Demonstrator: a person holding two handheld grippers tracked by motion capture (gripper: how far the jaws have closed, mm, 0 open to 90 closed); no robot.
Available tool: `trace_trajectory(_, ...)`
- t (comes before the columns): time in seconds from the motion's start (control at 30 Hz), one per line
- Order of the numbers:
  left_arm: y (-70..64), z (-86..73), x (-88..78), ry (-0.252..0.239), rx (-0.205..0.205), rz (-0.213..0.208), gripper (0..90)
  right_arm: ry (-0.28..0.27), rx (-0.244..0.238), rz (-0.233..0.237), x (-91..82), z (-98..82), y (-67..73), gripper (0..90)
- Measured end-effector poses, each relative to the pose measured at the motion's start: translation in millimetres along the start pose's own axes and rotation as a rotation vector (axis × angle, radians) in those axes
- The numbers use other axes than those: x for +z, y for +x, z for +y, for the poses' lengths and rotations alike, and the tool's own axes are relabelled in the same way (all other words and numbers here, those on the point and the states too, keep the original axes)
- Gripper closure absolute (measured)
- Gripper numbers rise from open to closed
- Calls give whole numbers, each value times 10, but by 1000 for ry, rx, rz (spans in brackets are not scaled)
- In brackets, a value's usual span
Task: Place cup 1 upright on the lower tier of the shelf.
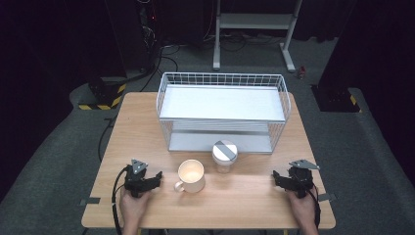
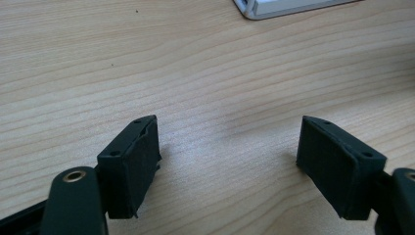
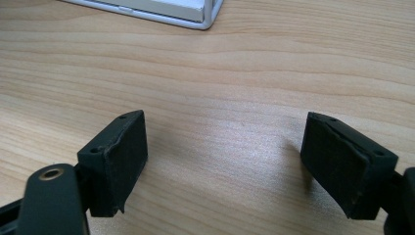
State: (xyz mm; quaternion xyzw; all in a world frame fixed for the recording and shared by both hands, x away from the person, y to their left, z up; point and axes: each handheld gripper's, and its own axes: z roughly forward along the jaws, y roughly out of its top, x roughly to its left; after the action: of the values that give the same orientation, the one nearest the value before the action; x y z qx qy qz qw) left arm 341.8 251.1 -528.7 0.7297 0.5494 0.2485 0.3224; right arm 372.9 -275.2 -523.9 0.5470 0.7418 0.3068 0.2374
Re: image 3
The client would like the white wire shelf rack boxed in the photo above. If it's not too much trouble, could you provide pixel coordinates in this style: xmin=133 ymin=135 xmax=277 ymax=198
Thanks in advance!
xmin=60 ymin=0 xmax=225 ymax=31

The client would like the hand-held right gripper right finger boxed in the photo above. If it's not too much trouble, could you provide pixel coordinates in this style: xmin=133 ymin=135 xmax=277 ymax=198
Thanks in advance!
xmin=300 ymin=111 xmax=399 ymax=220

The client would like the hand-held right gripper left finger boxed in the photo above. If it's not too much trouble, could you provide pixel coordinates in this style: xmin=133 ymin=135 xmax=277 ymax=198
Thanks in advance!
xmin=76 ymin=110 xmax=149 ymax=218

